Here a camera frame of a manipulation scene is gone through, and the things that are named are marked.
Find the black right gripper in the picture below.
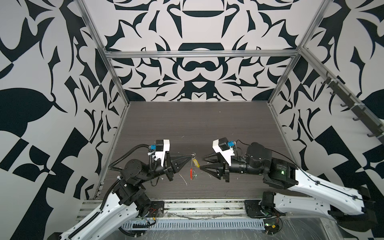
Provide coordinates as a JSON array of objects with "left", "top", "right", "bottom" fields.
[{"left": 202, "top": 147, "right": 267, "bottom": 182}]

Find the yellow key tag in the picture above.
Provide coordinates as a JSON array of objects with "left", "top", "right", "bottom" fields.
[{"left": 193, "top": 159, "right": 200, "bottom": 168}]

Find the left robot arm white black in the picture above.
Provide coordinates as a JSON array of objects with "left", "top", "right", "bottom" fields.
[{"left": 48, "top": 140, "right": 195, "bottom": 240}]

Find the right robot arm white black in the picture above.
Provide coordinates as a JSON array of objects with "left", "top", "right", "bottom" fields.
[{"left": 200, "top": 138, "right": 378, "bottom": 232}]

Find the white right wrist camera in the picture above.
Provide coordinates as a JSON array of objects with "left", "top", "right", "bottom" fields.
[{"left": 212, "top": 138, "right": 236, "bottom": 166}]

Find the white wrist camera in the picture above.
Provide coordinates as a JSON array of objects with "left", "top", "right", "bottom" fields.
[
  {"left": 212, "top": 138, "right": 236, "bottom": 166},
  {"left": 148, "top": 140, "right": 170, "bottom": 167}
]

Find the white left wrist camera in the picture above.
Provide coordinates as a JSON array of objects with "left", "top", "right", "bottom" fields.
[{"left": 148, "top": 140, "right": 170, "bottom": 167}]

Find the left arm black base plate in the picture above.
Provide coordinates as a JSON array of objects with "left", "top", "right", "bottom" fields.
[{"left": 147, "top": 201, "right": 165, "bottom": 218}]

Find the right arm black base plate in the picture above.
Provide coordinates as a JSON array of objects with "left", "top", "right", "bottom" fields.
[{"left": 244, "top": 200, "right": 269, "bottom": 219}]

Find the white slotted cable duct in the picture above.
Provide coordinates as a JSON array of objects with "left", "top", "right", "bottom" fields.
[{"left": 122, "top": 219, "right": 265, "bottom": 231}]

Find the aluminium frame crossbar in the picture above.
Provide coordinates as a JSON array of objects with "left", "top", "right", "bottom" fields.
[{"left": 105, "top": 50, "right": 298, "bottom": 59}]

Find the black wall hook rail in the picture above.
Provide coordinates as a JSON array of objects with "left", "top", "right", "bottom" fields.
[{"left": 322, "top": 72, "right": 384, "bottom": 145}]

